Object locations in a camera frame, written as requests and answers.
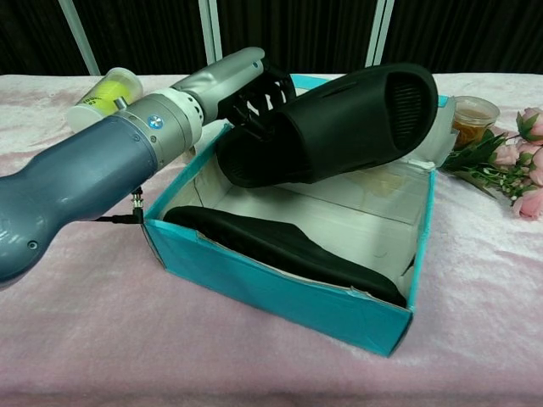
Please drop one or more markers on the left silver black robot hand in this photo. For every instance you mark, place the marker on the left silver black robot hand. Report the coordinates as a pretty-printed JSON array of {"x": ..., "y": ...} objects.
[{"x": 220, "y": 78}]

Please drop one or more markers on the black rubber slipper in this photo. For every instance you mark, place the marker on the black rubber slipper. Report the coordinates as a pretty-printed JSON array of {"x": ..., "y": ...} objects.
[
  {"x": 339, "y": 127},
  {"x": 275, "y": 246}
]

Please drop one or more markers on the blue cardboard shoe box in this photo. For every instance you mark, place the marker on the blue cardboard shoe box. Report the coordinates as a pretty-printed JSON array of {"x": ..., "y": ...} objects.
[{"x": 275, "y": 292}]

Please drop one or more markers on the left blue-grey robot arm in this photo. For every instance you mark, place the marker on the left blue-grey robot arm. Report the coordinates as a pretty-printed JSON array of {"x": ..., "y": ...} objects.
[{"x": 85, "y": 169}]

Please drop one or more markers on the black pleated curtain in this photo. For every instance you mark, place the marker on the black pleated curtain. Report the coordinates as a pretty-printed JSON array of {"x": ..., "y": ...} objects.
[{"x": 297, "y": 34}]

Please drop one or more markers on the clear tennis ball tube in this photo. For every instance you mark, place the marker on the clear tennis ball tube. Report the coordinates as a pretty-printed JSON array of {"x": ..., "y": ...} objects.
[{"x": 123, "y": 82}]

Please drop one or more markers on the yellow tennis ball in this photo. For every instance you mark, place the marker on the yellow tennis ball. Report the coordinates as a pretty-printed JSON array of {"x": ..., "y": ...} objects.
[{"x": 106, "y": 97}]

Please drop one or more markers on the clear cup with brown food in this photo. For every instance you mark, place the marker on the clear cup with brown food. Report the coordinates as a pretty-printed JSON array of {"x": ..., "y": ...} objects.
[{"x": 473, "y": 120}]

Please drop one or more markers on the pink velvet tablecloth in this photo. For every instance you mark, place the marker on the pink velvet tablecloth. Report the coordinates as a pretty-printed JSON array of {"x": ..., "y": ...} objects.
[{"x": 127, "y": 339}]

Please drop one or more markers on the pink flower bouquet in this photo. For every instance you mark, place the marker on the pink flower bouquet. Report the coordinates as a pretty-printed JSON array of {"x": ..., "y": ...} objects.
[{"x": 522, "y": 169}]

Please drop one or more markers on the white frame post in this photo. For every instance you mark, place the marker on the white frame post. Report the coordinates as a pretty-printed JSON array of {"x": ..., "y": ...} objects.
[
  {"x": 379, "y": 34},
  {"x": 88, "y": 42},
  {"x": 211, "y": 29}
]

